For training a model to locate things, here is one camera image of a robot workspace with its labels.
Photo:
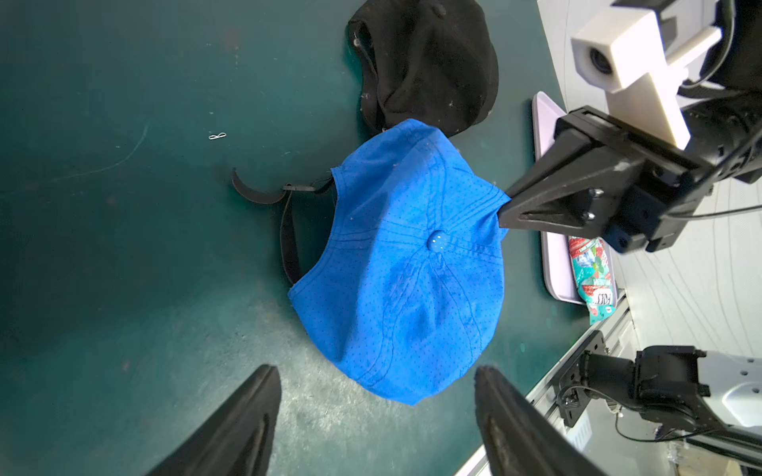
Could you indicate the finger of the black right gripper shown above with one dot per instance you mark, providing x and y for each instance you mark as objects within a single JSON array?
[{"x": 557, "y": 195}]

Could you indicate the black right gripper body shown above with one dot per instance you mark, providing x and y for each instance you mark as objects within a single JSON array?
[{"x": 646, "y": 183}]

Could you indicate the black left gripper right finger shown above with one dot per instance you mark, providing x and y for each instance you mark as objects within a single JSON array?
[{"x": 518, "y": 440}]

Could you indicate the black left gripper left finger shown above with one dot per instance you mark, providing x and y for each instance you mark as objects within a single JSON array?
[{"x": 238, "y": 438}]

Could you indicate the black baseball cap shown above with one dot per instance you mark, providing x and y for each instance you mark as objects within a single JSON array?
[{"x": 429, "y": 60}]

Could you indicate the blue baseball cap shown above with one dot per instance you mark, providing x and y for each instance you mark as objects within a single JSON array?
[{"x": 408, "y": 291}]

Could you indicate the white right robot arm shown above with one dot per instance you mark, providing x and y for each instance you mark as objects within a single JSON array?
[{"x": 698, "y": 303}]

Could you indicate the Fox's candy bag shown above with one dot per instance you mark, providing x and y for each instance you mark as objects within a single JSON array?
[{"x": 593, "y": 276}]

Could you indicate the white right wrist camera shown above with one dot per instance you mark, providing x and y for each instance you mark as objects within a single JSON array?
[{"x": 639, "y": 52}]

